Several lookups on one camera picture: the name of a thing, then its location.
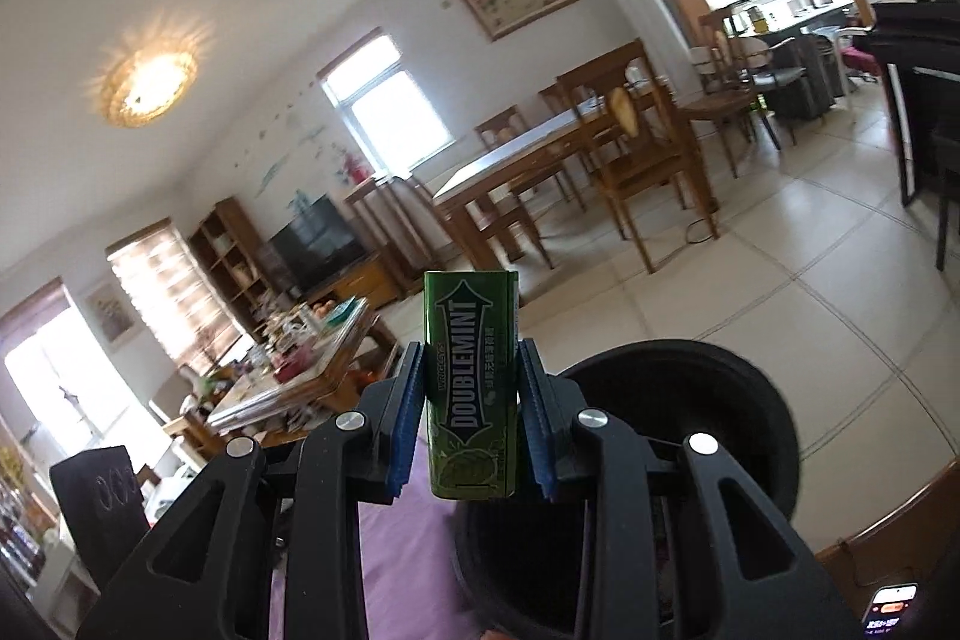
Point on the pink tissue box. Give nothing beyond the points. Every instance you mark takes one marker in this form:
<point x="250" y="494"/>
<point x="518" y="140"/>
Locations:
<point x="294" y="366"/>

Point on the black television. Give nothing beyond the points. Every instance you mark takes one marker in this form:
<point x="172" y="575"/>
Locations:
<point x="315" y="242"/>

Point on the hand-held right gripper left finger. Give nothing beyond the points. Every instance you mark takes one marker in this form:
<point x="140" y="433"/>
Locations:
<point x="405" y="419"/>

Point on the striped window blind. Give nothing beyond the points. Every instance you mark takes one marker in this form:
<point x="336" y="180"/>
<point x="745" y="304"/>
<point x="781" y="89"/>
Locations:
<point x="172" y="295"/>

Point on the red vase with flowers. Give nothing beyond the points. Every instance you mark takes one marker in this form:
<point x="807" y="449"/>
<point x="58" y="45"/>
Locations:
<point x="352" y="166"/>

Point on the wooden television stand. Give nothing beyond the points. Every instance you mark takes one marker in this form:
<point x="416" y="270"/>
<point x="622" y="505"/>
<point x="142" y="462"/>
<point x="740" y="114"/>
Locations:
<point x="364" y="280"/>

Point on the glass balcony door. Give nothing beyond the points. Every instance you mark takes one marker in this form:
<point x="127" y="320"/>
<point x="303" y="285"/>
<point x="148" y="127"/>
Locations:
<point x="67" y="377"/>

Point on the green gum tin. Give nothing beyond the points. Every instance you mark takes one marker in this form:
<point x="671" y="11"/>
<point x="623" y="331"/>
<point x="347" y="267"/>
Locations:
<point x="469" y="385"/>

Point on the wooden coffee table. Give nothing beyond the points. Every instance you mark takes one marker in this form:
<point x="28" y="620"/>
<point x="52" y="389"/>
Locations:
<point x="300" y="385"/>

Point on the grey office chair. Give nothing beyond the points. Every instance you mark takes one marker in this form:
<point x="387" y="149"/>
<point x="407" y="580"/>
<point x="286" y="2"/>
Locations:
<point x="795" y="78"/>

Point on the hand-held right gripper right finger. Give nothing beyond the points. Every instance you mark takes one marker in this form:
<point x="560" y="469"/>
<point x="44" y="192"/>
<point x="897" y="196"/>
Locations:
<point x="534" y="419"/>

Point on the wooden dining chair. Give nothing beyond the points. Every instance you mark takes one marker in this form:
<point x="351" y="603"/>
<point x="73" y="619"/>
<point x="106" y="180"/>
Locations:
<point x="501" y="129"/>
<point x="510" y="220"/>
<point x="724" y="78"/>
<point x="559" y="85"/>

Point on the white framed window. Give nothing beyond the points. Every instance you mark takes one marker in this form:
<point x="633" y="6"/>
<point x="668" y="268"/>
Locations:
<point x="386" y="104"/>

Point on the wooden dining table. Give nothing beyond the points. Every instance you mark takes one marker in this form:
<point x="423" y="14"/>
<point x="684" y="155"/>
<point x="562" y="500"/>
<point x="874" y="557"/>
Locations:
<point x="510" y="160"/>

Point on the wooden bookshelf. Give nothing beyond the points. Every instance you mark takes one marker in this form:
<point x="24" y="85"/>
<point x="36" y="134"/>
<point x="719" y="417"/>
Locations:
<point x="225" y="257"/>

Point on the smartphone with lit screen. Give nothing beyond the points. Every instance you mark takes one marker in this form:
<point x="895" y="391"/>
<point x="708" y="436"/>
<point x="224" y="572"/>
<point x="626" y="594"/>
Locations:
<point x="892" y="610"/>

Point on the wooden chair with oval back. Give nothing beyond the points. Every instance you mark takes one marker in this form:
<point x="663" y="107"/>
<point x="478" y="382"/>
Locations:
<point x="637" y="160"/>

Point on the round gold ceiling lamp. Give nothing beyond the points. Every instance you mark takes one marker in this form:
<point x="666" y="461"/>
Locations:
<point x="150" y="85"/>

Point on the black trash bin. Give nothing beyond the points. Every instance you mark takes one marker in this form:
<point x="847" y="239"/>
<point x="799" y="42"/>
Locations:
<point x="754" y="411"/>

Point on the tall wooden plant stand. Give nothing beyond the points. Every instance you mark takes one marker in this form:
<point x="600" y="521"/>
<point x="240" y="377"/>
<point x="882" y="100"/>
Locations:
<point x="390" y="220"/>

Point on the white standing air conditioner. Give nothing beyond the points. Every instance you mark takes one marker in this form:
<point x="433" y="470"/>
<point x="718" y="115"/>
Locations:
<point x="637" y="10"/>

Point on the yellow flower painting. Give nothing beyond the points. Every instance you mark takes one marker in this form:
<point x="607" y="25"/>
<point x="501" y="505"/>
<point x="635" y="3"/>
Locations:
<point x="109" y="314"/>

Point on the black piano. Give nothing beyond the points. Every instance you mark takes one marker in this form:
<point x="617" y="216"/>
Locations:
<point x="930" y="85"/>

